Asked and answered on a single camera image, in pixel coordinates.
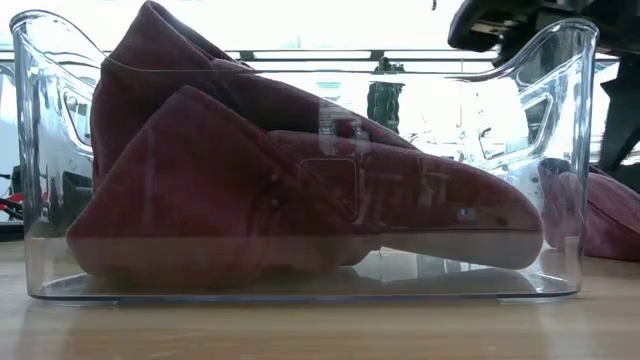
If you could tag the clear plastic bin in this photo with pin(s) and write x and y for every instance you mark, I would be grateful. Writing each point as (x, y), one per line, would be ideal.
(55, 150)

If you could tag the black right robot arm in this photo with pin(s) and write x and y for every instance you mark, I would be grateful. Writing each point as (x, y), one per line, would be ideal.
(622, 115)

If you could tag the green cactus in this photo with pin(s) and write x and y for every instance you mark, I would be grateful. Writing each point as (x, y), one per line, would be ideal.
(384, 105)

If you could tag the small black monitor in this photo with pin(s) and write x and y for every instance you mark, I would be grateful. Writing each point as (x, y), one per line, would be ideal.
(16, 177)

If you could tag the dark bench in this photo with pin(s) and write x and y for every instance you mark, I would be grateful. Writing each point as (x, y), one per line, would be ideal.
(11, 231)

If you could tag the black metal table frame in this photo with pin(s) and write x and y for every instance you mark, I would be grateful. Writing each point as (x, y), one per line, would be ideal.
(245, 55)

